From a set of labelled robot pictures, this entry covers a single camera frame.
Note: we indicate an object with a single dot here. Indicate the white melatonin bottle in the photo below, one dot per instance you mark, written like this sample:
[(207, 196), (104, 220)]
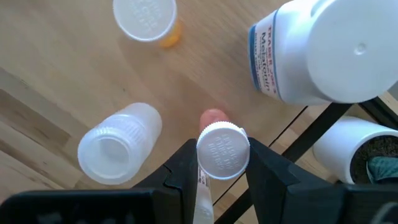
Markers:
[(342, 49)]

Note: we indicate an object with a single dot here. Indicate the orange vial with white cap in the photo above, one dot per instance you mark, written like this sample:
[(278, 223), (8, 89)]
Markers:
[(144, 18)]

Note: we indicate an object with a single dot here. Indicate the pink vial with white cap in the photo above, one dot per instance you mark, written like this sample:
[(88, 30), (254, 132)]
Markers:
[(223, 151)]

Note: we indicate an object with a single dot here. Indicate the snake plant in white pot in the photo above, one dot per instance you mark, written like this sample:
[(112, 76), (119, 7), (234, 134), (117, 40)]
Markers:
[(335, 146)]

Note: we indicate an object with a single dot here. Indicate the translucent white plastic bottle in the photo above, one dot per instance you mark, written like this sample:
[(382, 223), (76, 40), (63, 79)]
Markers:
[(118, 146)]

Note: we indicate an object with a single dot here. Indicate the wooden shelf with black frame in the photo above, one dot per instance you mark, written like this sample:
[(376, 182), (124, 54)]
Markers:
[(62, 62)]

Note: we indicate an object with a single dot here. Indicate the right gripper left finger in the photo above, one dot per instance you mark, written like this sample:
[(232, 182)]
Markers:
[(140, 205)]

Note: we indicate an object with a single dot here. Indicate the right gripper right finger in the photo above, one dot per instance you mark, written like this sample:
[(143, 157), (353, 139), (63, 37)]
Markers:
[(304, 202)]

